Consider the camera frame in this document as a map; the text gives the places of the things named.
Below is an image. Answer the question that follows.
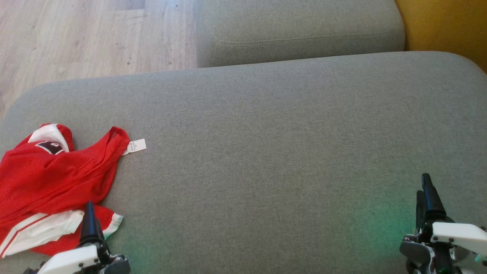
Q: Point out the red white number jersey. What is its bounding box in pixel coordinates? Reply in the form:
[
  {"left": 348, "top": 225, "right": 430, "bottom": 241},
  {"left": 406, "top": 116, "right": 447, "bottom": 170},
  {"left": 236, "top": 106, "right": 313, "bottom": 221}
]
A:
[{"left": 0, "top": 127, "right": 147, "bottom": 258}]

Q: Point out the large grey sofa seat cushion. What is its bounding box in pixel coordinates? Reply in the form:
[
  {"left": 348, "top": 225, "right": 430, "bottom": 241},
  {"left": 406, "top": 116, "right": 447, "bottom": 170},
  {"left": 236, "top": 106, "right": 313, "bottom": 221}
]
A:
[{"left": 0, "top": 51, "right": 487, "bottom": 274}]

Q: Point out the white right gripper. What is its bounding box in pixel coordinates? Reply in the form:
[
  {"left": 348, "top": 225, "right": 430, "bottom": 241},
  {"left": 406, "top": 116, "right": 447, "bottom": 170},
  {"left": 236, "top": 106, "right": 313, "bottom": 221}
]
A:
[{"left": 399, "top": 173, "right": 487, "bottom": 274}]

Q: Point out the medium grey sofa seat cushion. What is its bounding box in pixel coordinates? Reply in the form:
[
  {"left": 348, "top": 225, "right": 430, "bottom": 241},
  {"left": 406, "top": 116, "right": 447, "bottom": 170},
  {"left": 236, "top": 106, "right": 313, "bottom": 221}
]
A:
[{"left": 195, "top": 0, "right": 406, "bottom": 69}]

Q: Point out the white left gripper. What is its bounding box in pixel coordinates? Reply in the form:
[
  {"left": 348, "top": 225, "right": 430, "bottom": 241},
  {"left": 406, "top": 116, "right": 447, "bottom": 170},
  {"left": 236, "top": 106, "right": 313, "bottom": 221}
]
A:
[{"left": 24, "top": 201, "right": 131, "bottom": 274}]

